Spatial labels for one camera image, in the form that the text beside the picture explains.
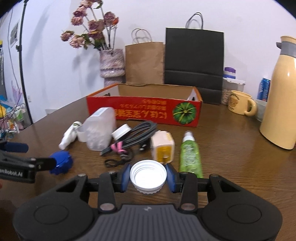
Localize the blue plastic cap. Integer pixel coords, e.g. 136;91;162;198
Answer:
50;150;73;175

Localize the green spray bottle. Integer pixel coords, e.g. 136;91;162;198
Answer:
179;131;203;178

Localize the white plastic jar lid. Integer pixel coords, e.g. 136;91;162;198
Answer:
129;160;167;194

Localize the white yellow power adapter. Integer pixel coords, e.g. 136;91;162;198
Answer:
150;131;175;164

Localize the white tube bottle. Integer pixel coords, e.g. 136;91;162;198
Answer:
59;121;82;150

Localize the black braided cable bundle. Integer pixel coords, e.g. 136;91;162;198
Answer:
100;120;158;156

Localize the small white round lid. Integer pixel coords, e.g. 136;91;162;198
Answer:
111;123;132;141

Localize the translucent white plastic container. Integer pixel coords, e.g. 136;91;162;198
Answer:
83;107;116;151

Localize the red cardboard pumpkin box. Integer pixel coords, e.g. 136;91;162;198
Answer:
86;83;203;127

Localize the black tripod stand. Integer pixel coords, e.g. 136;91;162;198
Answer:
16;0;33;125

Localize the yellow ceramic mug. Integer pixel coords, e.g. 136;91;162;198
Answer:
228;90;257;116

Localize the clear food storage container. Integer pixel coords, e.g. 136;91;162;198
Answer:
221;77;245;105

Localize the purple white ceramic vase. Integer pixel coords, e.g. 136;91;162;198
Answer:
100;49;125;87

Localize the yellow thermos jug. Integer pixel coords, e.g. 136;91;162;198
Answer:
259;36;295;150

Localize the purple white small jar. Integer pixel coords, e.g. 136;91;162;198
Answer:
223;67;236;79

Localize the brown paper bag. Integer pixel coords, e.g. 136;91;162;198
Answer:
125;28;165;84

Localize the blue soda can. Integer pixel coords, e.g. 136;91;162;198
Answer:
257;78;271;102

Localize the black paper bag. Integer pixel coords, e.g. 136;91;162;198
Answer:
164;12;224;105

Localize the dried pink flower bouquet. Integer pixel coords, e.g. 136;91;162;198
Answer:
60;1;119;51

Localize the black cord loop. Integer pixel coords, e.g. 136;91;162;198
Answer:
104;148;134;168

